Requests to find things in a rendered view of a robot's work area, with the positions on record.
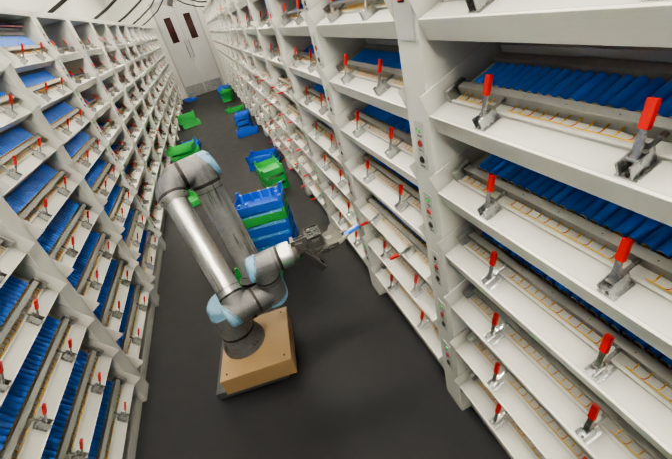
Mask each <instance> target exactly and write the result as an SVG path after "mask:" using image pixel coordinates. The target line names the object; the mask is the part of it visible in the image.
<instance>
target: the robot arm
mask: <svg viewBox="0 0 672 459"><path fill-rule="evenodd" d="M221 173H222V172H221V169H220V167H219V166H218V164H217V163H216V161H215V160H214V159H213V157H212V156H211V155H210V154H209V153H208V152H206V151H200V152H197V153H194V154H193V155H190V156H188V157H186V158H184V159H181V160H179V161H177V162H175V163H172V164H170V165H168V166H167V167H166V168H165V169H164V170H163V171H162V172H161V174H160V176H159V178H158V180H157V183H156V189H155V196H156V200H157V202H158V204H159V206H160V207H161V208H163V209H167V211H168V213H169V214H170V216H171V218H172V219H173V221H174V223H175V225H176V226H177V228H178V230H179V232H180V233H181V235H182V237H183V238H184V240H185V242H186V244H187V245H188V247H189V249H190V251H191V252H192V254H193V256H194V257H195V259H196V261H197V263H198V264H199V266H200V268H201V269H202V271H203V273H204V275H205V276H206V278H207V280H208V282H209V283H210V285H211V287H212V288H213V290H214V292H215V294H214V295H213V296H212V297H211V299H210V300H209V302H208V304H207V314H208V316H209V318H210V320H211V322H212V323H213V325H214V326H215V328H216V329H217V331H218V332H219V334H220V336H221V337H222V339H223V346H224V351H225V353H226V354H227V356H228V357H230V358H232V359H243V358H246V357H248V356H250V355H252V354H253V353H255V352H256V351H257V350H258V349H259V348H260V347H261V345H262V343H263V341H264V339H265V331H264V329H263V327H262V326H261V324H259V323H258V322H256V321H255V320H253V319H255V318H256V317H258V316H259V315H261V314H262V313H264V312H266V311H267V310H269V309H270V308H276V307H279V306H280V305H282V304H283V303H284V302H285V301H286V299H287V297H288V289H287V286H286V283H285V281H284V279H283V277H282V275H281V274H280V271H282V270H284V269H287V268H289V267H291V266H294V265H296V263H295V261H298V260H299V257H298V255H301V257H302V258H303V259H305V260H306V261H308V262H309V263H311V264H312V265H314V266H315V267H316V268H318V269H320V270H321V271H325V269H326V268H327V266H326V264H325V262H324V260H322V259H320V258H319V257H317V256H316V255H319V254H323V253H327V252H330V251H332V250H333V249H335V248H336V247H338V246H339V245H340V244H341V243H342V242H343V241H344V240H345V239H346V238H347V237H348V236H349V233H347V234H343V233H344V232H346V231H347V230H339V231H338V229H337V228H336V227H335V225H334V224H329V225H328V230H327V231H326V232H324V233H322V234H321V232H320V230H319V228H318V227H317V225H316V224H314V225H312V226H313V227H312V226H309V227H307V228H304V229H302V230H303V231H302V232H301V233H302V234H303V235H302V234H301V236H298V237H296V238H293V239H292V237H289V238H288V240H289V244H288V243H287V241H285V242H282V243H280V244H278V245H275V246H273V247H271V248H268V249H266V250H263V251H261V252H258V250H257V248H256V246H255V245H254V243H253V241H252V239H251V237H250V235H249V233H248V231H247V229H246V227H245V225H244V224H243V222H242V220H241V218H240V216H239V214H238V212H237V210H236V208H235V206H234V205H233V203H232V201H231V199H230V197H229V195H228V193H227V191H226V189H225V187H224V185H223V184H222V182H221V178H220V176H219V175H221ZM191 188H193V190H194V192H195V193H196V194H197V196H198V198H199V200H200V202H201V203H202V205H203V207H204V209H205V211H206V212H207V214H208V216H209V218H210V220H211V221H212V223H213V225H214V227H215V229H216V231H217V232H218V234H219V236H220V238H221V240H222V241H223V243H224V245H225V247H226V249H227V250H228V252H229V254H230V256H231V258H232V259H233V261H234V263H235V265H236V267H237V269H238V270H239V272H240V274H241V276H242V277H241V280H240V284H241V285H242V287H241V286H240V284H239V283H238V281H237V279H236V278H235V276H234V274H233V273H232V271H231V269H230V268H229V266H228V264H227V263H226V261H225V259H224V258H223V256H222V254H221V253H220V251H219V249H218V248H217V246H216V244H215V243H214V241H213V239H212V238H211V236H210V234H209V233H208V231H207V229H206V228H205V226H204V224H203V223H202V221H201V219H200V218H199V216H198V214H197V213H196V211H195V209H194V208H193V206H192V204H191V203H190V201H189V199H188V197H189V192H188V189H191ZM324 241H325V242H326V244H324Z"/></svg>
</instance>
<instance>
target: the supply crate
mask: <svg viewBox="0 0 672 459"><path fill-rule="evenodd" d="M277 187H278V190H279V193H280V194H277V197H276V195H275V192H274V191H275V186H274V187H270V188H269V189H270V192H271V195H272V197H269V195H268V192H267V190H266V189H262V190H260V192H261V194H262V197H263V200H260V197H259V195H258V192H257V191H255V192H251V193H252V196H253V198H254V202H252V201H251V198H250V196H249V193H247V194H243V195H242V198H243V200H244V203H248V205H249V207H246V206H245V204H244V205H242V203H241V201H240V198H239V192H237V193H235V195H236V201H235V204H234V206H235V208H236V210H237V212H238V214H239V216H240V218H242V217H246V216H250V215H253V214H257V213H261V212H265V211H269V210H273V209H276V208H280V207H284V198H285V191H284V188H283V185H282V182H281V181H279V182H278V186H277ZM277 198H278V199H277ZM238 205H240V206H241V209H238V207H237V206H238Z"/></svg>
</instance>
